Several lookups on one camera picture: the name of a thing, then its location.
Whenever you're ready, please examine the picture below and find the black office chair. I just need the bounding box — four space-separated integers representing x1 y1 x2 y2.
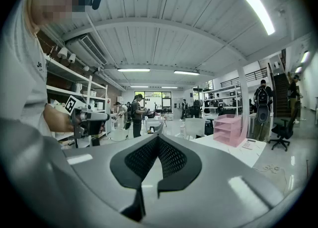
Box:
267 107 300 152

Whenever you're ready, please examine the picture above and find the pink desk tray organizer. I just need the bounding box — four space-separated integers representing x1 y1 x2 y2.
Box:
213 114 249 148

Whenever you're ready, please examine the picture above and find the window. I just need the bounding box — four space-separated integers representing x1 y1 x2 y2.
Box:
129 91 172 110

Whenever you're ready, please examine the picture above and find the grey t-shirt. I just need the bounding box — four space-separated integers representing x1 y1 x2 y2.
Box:
0 0 54 143

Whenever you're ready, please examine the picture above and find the person's left forearm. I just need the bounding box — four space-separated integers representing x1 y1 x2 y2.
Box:
43 103 59 130

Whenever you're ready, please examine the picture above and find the person's left hand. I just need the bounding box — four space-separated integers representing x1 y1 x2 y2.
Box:
56 109 75 134

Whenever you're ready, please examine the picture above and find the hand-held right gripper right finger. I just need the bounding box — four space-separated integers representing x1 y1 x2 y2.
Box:
158 134 286 213

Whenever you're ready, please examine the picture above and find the white air conditioner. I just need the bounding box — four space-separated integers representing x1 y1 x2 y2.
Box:
65 34 108 68

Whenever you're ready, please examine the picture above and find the white mesh office chair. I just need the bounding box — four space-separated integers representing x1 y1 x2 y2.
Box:
185 117 207 139

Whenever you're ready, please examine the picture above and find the white metal shelf rack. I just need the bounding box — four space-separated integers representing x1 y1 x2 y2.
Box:
202 86 243 118

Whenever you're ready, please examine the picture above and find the white wall shelving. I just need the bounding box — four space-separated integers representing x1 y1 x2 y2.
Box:
44 54 109 148

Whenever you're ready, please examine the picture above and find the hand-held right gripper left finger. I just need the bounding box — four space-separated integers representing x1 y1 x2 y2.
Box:
62 134 159 215

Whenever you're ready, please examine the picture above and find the black balcony railing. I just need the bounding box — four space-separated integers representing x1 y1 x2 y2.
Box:
220 67 269 88

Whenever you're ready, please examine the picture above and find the pink white calculator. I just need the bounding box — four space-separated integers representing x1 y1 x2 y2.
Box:
241 138 257 151

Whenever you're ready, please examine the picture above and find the dark staircase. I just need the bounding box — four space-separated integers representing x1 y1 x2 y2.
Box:
267 62 293 118

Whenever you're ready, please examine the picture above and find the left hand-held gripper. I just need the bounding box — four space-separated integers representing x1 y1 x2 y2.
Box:
65 95 110 140

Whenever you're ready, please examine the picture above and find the person's head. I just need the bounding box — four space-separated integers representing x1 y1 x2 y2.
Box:
27 0 86 28

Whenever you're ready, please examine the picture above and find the ceiling tube light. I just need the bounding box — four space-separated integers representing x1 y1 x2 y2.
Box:
242 0 276 36
116 68 151 73
300 50 311 64
173 70 201 76

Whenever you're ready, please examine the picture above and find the white column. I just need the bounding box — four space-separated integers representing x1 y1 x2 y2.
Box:
237 59 250 140

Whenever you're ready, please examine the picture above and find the black backpack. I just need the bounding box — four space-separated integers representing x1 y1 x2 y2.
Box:
255 86 271 124

